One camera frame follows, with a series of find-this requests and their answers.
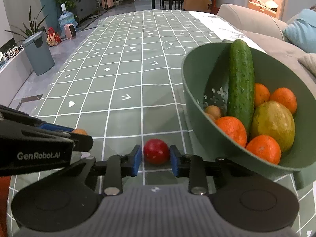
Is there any grey blue trash bin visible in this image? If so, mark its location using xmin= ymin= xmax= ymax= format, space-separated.
xmin=22 ymin=31 xmax=55 ymax=75

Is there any beige cushion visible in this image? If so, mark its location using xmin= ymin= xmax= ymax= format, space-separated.
xmin=298 ymin=53 xmax=316 ymax=76

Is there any white floral cloth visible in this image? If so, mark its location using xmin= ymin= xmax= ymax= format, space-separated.
xmin=189 ymin=11 xmax=265 ymax=53

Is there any light blue cushion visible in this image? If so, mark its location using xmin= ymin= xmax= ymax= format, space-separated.
xmin=283 ymin=9 xmax=316 ymax=53

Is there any brown longan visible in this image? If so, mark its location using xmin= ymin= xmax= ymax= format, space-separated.
xmin=72 ymin=128 xmax=88 ymax=135
xmin=205 ymin=113 xmax=216 ymax=121
xmin=205 ymin=105 xmax=222 ymax=120

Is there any green cucumber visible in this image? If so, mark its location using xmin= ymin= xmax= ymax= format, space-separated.
xmin=227 ymin=39 xmax=255 ymax=133

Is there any pink small heater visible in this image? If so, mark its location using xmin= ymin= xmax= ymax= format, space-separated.
xmin=64 ymin=24 xmax=77 ymax=39

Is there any blue water jug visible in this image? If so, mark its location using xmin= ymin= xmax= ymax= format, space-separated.
xmin=58 ymin=3 xmax=78 ymax=39

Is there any green grid tablecloth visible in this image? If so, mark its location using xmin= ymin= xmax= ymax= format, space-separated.
xmin=8 ymin=10 xmax=315 ymax=236

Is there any large orange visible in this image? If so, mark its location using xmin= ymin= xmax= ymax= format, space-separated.
xmin=215 ymin=116 xmax=247 ymax=148
xmin=269 ymin=87 xmax=297 ymax=115

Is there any spiky potted plant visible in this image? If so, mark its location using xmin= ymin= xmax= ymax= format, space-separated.
xmin=5 ymin=6 xmax=48 ymax=40

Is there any cardboard box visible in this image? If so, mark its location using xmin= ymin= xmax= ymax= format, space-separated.
xmin=183 ymin=0 xmax=212 ymax=13

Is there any red cherry tomato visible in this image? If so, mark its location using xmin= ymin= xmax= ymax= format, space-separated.
xmin=144 ymin=139 xmax=170 ymax=165

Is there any red toy basket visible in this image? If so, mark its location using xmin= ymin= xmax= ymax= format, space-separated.
xmin=47 ymin=27 xmax=62 ymax=47

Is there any yellow-green passion fruit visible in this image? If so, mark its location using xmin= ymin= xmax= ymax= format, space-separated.
xmin=250 ymin=101 xmax=295 ymax=152

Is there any green colander bowl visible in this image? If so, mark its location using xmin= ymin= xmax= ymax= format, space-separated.
xmin=182 ymin=39 xmax=315 ymax=189

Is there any beige sofa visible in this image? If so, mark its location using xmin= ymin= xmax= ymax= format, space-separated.
xmin=217 ymin=4 xmax=315 ymax=87

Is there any orange red sleeve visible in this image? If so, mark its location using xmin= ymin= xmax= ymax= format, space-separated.
xmin=0 ymin=176 xmax=11 ymax=237

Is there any small orange tangerine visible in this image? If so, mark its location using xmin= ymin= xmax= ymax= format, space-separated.
xmin=246 ymin=135 xmax=281 ymax=165

